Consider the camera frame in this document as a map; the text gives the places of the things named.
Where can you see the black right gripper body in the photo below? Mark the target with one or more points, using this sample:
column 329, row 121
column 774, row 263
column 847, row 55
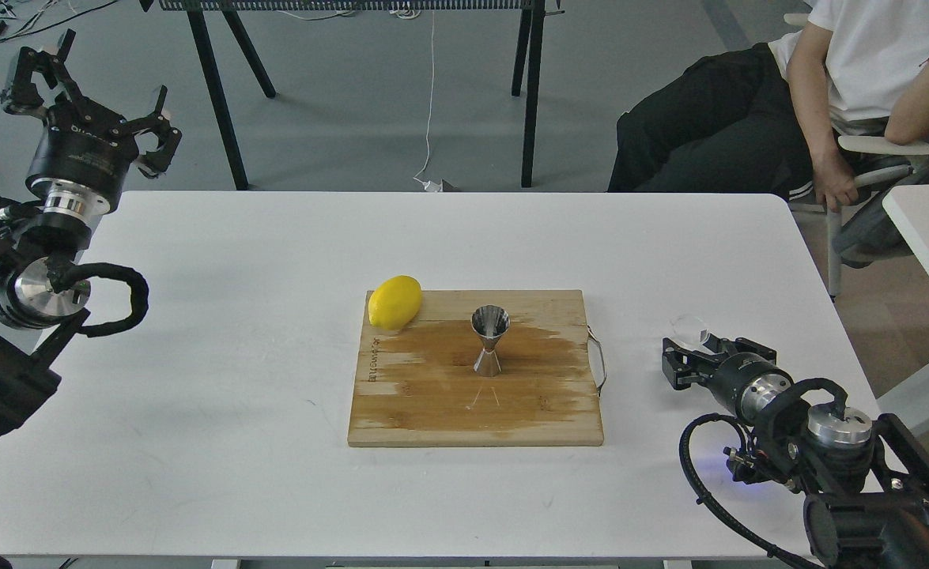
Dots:
column 745, row 384

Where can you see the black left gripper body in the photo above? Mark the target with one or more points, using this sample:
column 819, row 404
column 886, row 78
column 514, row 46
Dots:
column 69, row 155

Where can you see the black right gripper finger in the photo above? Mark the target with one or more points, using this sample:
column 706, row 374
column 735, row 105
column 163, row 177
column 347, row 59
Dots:
column 740, row 349
column 683, row 367

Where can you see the steel double jigger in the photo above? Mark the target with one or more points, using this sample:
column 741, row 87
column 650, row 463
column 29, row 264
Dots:
column 489, row 322

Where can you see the small clear glass cup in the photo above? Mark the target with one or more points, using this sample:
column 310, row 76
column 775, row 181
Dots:
column 689, row 331

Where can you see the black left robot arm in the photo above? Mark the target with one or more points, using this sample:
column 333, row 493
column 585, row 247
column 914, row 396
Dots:
column 47, row 297

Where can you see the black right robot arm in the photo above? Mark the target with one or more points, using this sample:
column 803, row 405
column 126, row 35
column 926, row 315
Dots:
column 865, row 481

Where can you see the seated person in white shirt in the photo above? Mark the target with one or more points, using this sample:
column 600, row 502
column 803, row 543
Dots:
column 767, row 119

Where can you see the wooden cutting board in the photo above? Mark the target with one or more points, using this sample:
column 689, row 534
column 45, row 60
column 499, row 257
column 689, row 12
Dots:
column 417, row 387

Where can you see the yellow lemon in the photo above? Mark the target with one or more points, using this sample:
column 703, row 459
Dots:
column 395, row 303

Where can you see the black metal table frame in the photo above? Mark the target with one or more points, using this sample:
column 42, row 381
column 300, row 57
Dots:
column 293, row 88

